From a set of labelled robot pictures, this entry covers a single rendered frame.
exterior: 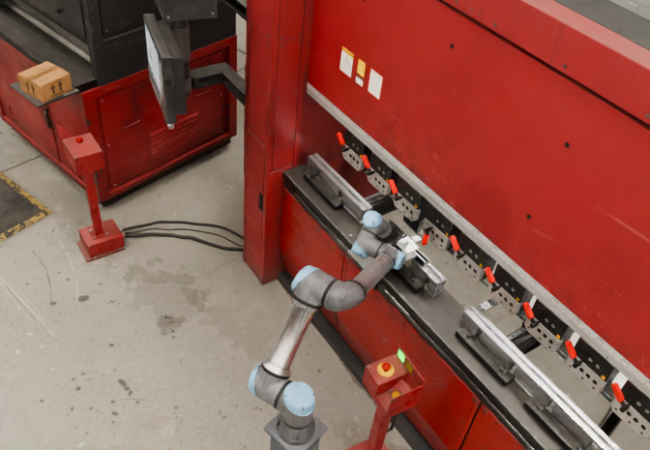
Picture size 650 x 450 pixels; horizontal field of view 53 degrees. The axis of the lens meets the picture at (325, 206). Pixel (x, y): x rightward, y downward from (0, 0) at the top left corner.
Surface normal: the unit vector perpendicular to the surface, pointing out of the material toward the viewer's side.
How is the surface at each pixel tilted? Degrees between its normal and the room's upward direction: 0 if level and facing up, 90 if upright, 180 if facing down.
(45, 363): 0
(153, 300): 0
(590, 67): 90
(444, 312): 0
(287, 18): 90
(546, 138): 90
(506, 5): 90
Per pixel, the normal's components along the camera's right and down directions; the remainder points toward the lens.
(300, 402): 0.20, -0.69
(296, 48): 0.56, 0.59
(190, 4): 0.36, 0.64
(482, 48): -0.82, 0.32
